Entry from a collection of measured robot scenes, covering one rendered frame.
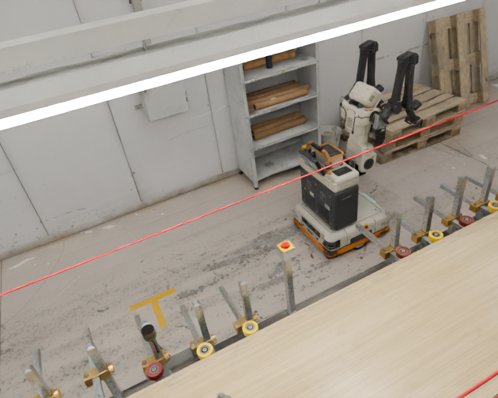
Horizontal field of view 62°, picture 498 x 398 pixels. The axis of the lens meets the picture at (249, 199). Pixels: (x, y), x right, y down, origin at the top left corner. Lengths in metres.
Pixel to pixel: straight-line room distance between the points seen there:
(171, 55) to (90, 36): 0.19
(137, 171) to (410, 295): 3.15
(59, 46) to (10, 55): 0.10
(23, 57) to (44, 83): 0.06
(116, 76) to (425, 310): 1.81
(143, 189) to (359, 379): 3.33
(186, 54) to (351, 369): 1.52
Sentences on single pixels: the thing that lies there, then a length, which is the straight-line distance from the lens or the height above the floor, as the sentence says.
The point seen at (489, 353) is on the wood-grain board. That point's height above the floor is 0.90.
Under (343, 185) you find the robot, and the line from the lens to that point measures 3.36.
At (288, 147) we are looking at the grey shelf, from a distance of 5.18.
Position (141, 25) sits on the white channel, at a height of 2.44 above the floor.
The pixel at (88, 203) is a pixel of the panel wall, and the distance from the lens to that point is 4.66.
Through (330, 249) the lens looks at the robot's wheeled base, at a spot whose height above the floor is 0.16.
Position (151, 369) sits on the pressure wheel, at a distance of 2.18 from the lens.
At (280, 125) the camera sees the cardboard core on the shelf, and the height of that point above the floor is 0.59.
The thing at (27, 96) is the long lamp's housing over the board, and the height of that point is 2.36.
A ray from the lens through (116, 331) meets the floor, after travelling 3.64.
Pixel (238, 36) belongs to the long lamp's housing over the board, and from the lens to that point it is 1.14.
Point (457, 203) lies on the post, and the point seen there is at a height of 0.96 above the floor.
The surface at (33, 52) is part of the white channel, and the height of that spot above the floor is 2.44.
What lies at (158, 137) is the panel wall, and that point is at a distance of 4.49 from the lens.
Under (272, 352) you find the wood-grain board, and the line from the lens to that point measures 2.10.
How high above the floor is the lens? 2.64
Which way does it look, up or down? 35 degrees down
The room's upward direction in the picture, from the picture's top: 9 degrees counter-clockwise
